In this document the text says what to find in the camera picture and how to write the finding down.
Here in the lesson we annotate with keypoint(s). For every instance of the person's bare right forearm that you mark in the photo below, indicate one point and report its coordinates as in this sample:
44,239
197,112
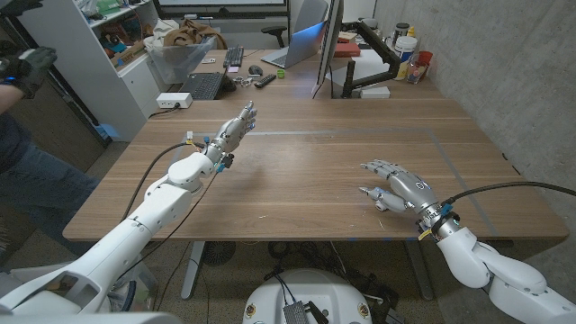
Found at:
6,99

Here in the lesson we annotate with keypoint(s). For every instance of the clear plastic bin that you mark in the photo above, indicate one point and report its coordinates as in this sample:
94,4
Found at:
180,63

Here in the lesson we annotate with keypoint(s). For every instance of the white paper sheet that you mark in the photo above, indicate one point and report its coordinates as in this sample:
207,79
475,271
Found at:
369,67

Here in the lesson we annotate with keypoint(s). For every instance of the grey metal table leg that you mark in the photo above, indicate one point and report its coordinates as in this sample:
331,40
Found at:
192,270
419,270

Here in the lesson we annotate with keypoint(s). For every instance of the brown cloth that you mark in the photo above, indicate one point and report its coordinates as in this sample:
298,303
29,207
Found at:
189,33

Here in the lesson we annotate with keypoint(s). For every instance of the white shelf cabinet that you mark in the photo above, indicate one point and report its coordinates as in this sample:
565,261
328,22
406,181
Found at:
108,99

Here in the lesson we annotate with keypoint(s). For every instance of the person in dark shirt jeans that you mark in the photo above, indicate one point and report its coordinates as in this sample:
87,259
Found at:
40,193

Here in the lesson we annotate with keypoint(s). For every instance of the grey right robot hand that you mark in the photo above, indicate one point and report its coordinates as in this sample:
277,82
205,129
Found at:
411,189

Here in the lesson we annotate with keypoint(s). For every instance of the silver open laptop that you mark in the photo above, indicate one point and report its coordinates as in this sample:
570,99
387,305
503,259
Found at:
301,45

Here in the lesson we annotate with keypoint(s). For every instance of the person's right gloved hand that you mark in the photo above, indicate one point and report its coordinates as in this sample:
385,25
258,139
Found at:
27,67

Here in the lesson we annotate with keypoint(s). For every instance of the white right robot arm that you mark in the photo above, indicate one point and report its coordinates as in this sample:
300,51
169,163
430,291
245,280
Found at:
468,256

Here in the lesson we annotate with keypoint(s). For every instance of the dark jar with lid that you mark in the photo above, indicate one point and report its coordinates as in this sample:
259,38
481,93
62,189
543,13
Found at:
399,30

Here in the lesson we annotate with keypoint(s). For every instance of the white robot torso edge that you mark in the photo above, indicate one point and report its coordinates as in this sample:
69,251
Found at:
90,319

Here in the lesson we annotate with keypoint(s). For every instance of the person's left gloved hand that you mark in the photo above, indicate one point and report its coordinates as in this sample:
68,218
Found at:
18,5

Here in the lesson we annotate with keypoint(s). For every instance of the flat white box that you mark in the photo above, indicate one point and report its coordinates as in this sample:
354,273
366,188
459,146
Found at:
375,92

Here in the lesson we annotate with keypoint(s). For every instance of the cardboard box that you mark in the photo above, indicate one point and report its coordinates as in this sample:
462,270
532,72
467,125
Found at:
128,54

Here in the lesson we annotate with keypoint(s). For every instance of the black remote control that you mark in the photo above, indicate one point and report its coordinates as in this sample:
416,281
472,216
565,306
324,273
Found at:
265,81

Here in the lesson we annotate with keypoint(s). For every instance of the red cup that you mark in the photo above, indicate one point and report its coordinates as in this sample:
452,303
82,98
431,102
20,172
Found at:
425,57

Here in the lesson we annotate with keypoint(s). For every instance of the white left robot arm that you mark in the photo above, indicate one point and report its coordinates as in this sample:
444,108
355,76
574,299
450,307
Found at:
130,234

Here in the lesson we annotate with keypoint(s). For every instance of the black round fan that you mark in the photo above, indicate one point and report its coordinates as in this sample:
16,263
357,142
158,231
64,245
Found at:
219,253

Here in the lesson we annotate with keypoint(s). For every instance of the black computer mouse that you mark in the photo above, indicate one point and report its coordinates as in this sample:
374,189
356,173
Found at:
255,70

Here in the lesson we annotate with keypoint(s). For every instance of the large black keyboard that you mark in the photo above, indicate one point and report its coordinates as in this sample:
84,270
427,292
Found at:
202,85

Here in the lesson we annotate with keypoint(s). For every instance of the red box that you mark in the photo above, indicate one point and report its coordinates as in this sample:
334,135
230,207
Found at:
346,49

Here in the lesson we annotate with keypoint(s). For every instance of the pink sticky note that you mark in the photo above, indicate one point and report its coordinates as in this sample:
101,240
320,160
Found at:
233,69

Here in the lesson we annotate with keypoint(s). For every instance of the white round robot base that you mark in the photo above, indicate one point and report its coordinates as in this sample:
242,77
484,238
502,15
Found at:
315,292

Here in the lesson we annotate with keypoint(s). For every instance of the white plastic tub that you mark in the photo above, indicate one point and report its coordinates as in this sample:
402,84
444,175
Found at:
406,48

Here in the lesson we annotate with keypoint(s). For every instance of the small black keyboard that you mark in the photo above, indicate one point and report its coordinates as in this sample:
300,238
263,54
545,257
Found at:
234,56

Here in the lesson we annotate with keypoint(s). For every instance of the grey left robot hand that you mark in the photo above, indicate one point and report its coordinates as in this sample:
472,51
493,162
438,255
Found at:
234,132

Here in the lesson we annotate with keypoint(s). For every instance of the small green cup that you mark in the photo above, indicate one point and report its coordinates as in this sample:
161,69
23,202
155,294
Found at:
281,74

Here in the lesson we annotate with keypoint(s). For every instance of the white cloth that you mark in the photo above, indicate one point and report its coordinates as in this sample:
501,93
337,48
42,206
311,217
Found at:
157,33

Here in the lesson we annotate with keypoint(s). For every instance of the black framed wall screen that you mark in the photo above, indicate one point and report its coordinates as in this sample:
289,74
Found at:
225,10

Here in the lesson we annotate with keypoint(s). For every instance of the black office chair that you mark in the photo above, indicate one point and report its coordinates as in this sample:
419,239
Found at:
274,31

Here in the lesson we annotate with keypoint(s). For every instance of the white power strip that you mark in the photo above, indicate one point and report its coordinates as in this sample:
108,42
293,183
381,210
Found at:
173,100

